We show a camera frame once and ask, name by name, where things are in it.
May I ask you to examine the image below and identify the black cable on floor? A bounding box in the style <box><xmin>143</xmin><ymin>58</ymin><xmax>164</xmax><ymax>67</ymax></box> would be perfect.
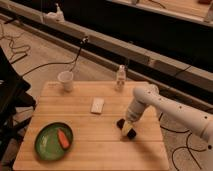
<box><xmin>19</xmin><ymin>36</ymin><xmax>90</xmax><ymax>77</ymax></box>

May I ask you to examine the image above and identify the black chair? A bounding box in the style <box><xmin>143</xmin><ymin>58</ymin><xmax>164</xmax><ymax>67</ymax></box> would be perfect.
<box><xmin>0</xmin><ymin>46</ymin><xmax>36</xmax><ymax>161</ymax></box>

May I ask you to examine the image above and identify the clear plastic bottle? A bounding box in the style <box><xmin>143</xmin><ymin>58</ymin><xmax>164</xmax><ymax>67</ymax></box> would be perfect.
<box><xmin>115</xmin><ymin>65</ymin><xmax>126</xmax><ymax>91</ymax></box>

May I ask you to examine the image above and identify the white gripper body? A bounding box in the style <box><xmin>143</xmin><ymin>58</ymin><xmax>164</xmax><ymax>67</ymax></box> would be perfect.
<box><xmin>125</xmin><ymin>99</ymin><xmax>147</xmax><ymax>123</ymax></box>

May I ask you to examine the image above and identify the white object on ledge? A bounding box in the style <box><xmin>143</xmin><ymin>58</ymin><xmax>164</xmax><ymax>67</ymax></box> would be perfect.
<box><xmin>44</xmin><ymin>3</ymin><xmax>65</xmax><ymax>22</ymax></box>

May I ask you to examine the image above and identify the orange carrot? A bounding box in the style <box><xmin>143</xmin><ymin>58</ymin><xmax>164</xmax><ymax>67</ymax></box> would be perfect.
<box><xmin>58</xmin><ymin>129</ymin><xmax>70</xmax><ymax>149</ymax></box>

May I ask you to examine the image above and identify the green plate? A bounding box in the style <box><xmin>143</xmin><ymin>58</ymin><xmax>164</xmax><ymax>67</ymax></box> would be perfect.
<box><xmin>34</xmin><ymin>122</ymin><xmax>73</xmax><ymax>161</ymax></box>

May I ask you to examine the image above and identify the black eraser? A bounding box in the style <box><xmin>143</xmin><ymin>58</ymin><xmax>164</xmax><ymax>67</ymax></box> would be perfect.
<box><xmin>116</xmin><ymin>119</ymin><xmax>137</xmax><ymax>139</ymax></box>

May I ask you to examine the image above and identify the black cables right floor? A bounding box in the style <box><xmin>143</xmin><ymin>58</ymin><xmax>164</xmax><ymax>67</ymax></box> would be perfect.
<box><xmin>159</xmin><ymin>113</ymin><xmax>213</xmax><ymax>171</ymax></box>

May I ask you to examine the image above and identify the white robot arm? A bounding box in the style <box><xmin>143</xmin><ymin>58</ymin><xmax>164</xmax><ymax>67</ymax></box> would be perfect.
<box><xmin>122</xmin><ymin>84</ymin><xmax>213</xmax><ymax>144</ymax></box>

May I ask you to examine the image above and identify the white sponge block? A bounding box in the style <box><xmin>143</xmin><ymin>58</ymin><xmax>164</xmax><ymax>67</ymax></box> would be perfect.
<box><xmin>91</xmin><ymin>98</ymin><xmax>104</xmax><ymax>114</ymax></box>

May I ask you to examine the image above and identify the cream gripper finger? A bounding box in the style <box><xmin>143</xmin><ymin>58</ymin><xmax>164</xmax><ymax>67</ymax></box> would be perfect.
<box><xmin>121</xmin><ymin>121</ymin><xmax>133</xmax><ymax>136</ymax></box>

